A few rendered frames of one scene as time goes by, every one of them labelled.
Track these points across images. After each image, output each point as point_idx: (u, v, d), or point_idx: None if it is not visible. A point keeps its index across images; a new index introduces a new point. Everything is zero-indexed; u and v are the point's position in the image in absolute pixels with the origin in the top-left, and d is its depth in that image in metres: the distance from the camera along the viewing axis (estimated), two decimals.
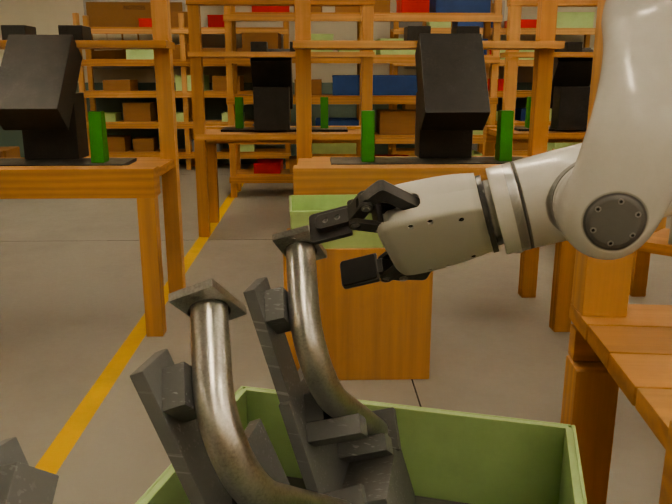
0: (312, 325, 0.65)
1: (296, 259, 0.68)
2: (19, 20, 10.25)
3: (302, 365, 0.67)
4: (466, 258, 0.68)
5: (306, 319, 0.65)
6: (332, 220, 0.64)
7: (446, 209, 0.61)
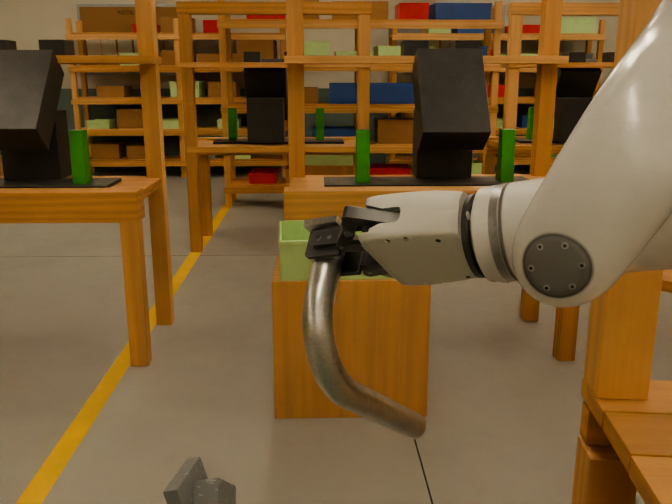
0: (319, 317, 0.65)
1: None
2: (11, 25, 10.08)
3: None
4: (460, 278, 0.64)
5: (314, 310, 0.65)
6: (324, 239, 0.66)
7: (421, 228, 0.58)
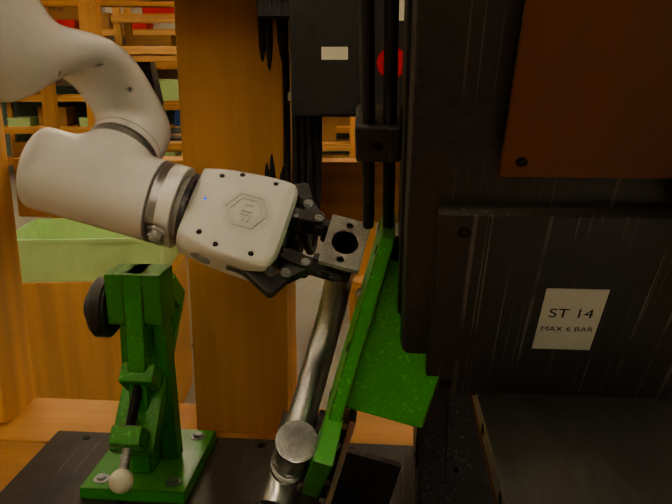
0: None
1: (346, 244, 0.70)
2: None
3: (342, 320, 0.76)
4: None
5: None
6: None
7: None
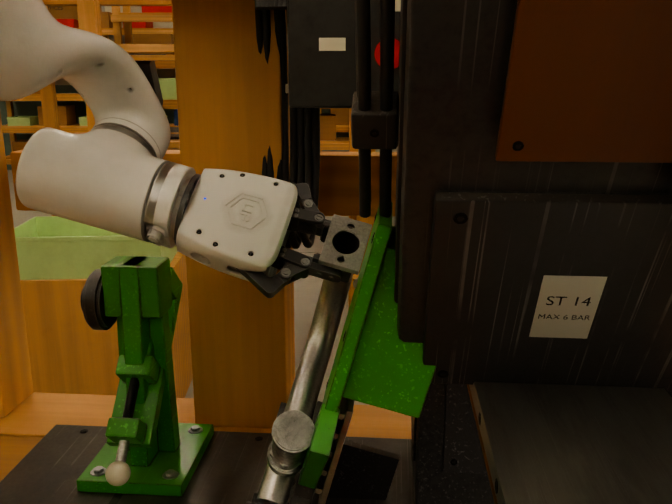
0: None
1: (346, 244, 0.70)
2: None
3: (339, 319, 0.76)
4: None
5: None
6: None
7: None
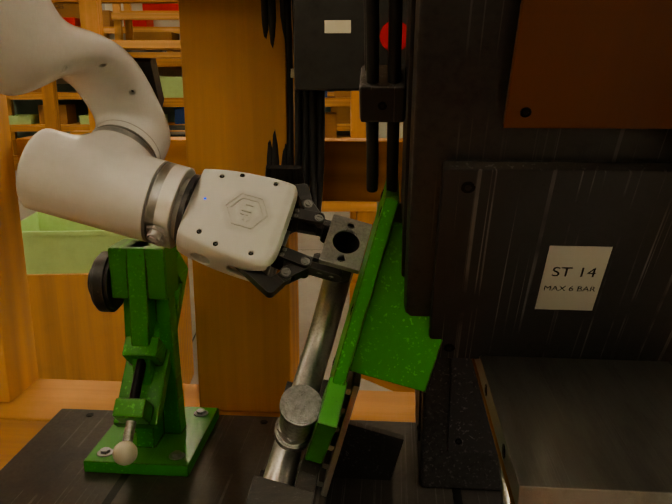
0: None
1: (346, 244, 0.70)
2: None
3: (339, 321, 0.76)
4: (208, 258, 0.69)
5: None
6: None
7: None
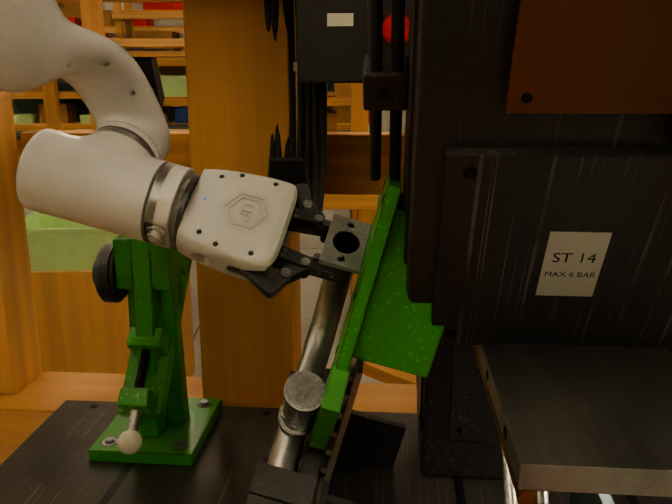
0: None
1: (346, 244, 0.70)
2: None
3: (338, 321, 0.76)
4: (208, 258, 0.69)
5: None
6: None
7: None
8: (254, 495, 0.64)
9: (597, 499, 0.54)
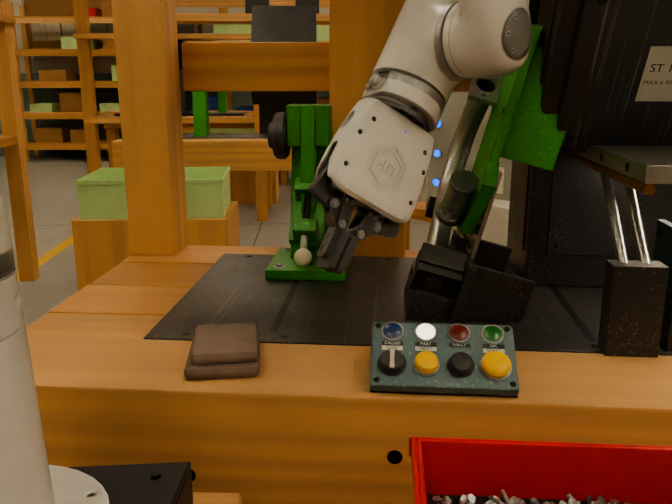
0: None
1: (481, 91, 0.95)
2: None
3: (467, 158, 1.01)
4: None
5: None
6: None
7: None
8: (423, 263, 0.89)
9: None
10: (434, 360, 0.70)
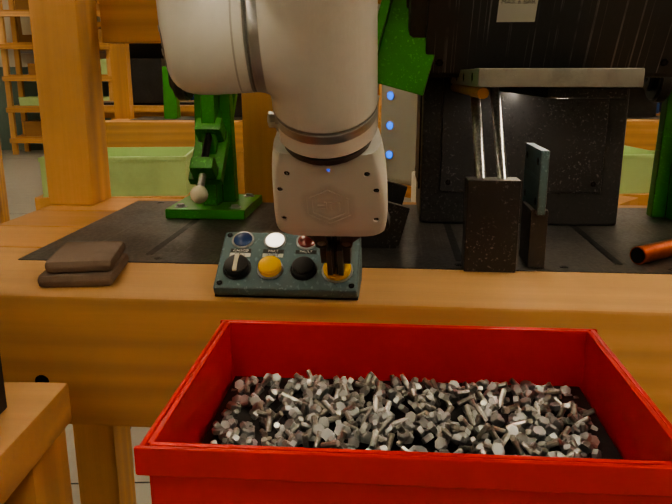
0: None
1: None
2: None
3: None
4: None
5: None
6: None
7: None
8: None
9: (537, 152, 0.80)
10: (276, 263, 0.71)
